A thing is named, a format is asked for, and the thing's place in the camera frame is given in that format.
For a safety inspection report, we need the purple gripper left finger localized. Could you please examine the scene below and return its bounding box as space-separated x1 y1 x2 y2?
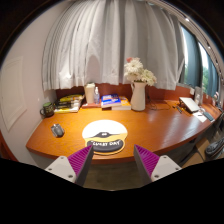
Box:
46 146 93 186

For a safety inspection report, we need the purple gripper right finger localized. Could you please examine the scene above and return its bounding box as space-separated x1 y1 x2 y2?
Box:
134 145 181 185

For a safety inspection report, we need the grey computer mouse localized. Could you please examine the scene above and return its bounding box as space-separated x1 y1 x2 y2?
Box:
51 124 65 138

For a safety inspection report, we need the round yellow white mouse pad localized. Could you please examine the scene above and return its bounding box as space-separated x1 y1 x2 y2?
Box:
82 120 128 155

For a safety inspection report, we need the black office chair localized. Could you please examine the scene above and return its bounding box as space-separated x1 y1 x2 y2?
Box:
205 137 224 158

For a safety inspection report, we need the dark green mug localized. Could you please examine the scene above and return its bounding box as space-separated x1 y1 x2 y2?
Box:
40 102 54 117

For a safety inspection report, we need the stack of yellow black books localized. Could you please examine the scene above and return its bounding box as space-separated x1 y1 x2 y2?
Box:
54 94 84 113

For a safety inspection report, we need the yellow orange book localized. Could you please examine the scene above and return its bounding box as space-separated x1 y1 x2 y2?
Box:
112 96 131 110

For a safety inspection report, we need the white ceramic pitcher vase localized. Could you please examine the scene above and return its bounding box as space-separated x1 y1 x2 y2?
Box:
131 82 146 111

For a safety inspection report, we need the white paper sheet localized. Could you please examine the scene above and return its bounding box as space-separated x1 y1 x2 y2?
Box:
193 112 207 123

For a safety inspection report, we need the white laptop on stand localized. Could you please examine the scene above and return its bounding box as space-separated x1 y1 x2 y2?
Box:
179 97 200 113

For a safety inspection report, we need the blue book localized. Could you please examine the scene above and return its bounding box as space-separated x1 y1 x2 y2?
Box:
101 94 121 108

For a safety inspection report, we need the clear sanitizer pump bottle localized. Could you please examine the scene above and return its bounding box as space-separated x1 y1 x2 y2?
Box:
94 87 100 104

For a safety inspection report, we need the white cylindrical container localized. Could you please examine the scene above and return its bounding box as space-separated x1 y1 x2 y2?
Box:
84 83 95 104

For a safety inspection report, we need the white flower bouquet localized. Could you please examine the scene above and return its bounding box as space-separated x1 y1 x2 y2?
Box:
124 57 157 86

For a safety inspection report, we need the window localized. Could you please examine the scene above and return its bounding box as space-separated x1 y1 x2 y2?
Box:
179 26 219 97

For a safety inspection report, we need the white curtain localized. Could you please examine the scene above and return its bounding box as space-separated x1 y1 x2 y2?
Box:
42 0 184 90

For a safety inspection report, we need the black cable on desk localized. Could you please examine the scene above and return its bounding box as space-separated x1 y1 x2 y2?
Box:
145 91 173 111

